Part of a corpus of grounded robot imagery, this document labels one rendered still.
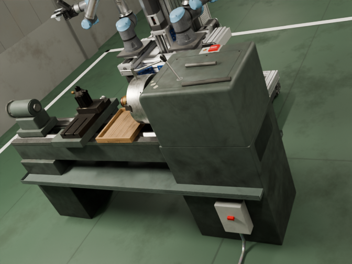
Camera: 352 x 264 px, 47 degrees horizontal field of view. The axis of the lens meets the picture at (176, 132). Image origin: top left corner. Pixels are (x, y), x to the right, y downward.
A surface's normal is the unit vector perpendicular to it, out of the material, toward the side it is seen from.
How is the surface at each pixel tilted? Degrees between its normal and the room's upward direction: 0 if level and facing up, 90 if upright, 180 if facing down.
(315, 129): 0
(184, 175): 90
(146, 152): 90
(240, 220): 90
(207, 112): 90
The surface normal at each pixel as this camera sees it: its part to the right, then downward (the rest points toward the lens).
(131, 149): -0.40, 0.63
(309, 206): -0.34, -0.78
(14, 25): 0.83, 0.01
